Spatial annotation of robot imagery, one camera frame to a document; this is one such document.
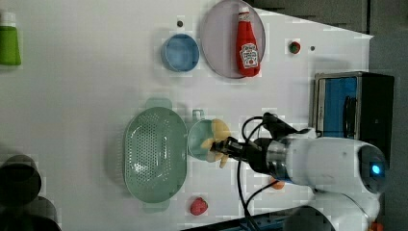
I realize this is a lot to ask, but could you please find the red toy strawberry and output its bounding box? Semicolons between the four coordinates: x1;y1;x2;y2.
190;197;208;216

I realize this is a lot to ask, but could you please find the peeled toy banana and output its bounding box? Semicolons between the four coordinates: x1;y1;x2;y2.
201;118;231;168

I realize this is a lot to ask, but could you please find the green bottle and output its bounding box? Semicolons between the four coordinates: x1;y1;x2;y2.
0;11;21;65

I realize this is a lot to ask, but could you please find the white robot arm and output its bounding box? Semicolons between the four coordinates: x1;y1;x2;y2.
211;129;387;231

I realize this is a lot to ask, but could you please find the black toaster oven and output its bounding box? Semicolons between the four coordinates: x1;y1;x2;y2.
310;71;395;158

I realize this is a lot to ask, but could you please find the orange toy fruit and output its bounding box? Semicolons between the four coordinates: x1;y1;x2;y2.
270;178;285;190

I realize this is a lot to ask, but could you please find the green colander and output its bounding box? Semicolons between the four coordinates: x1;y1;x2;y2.
123;98;188;213

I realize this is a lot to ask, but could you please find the pink plate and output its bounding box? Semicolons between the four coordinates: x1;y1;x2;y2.
200;0;266;79

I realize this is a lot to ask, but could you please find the black cylinder object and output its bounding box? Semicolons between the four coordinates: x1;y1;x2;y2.
0;196;62;231
0;155;41;207

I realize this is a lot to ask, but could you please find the green mug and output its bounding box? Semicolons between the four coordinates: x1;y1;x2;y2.
188;109;217;163

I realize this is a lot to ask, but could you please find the red ketchup bottle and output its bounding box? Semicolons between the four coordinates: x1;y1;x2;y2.
236;7;260;77

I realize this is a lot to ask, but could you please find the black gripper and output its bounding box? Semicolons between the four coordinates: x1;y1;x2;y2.
211;137;272;174

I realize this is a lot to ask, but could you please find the blue bowl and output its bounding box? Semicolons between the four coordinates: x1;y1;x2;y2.
160;34;200;72

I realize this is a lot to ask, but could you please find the red toy apple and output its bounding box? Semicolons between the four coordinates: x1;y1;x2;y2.
289;41;301;54

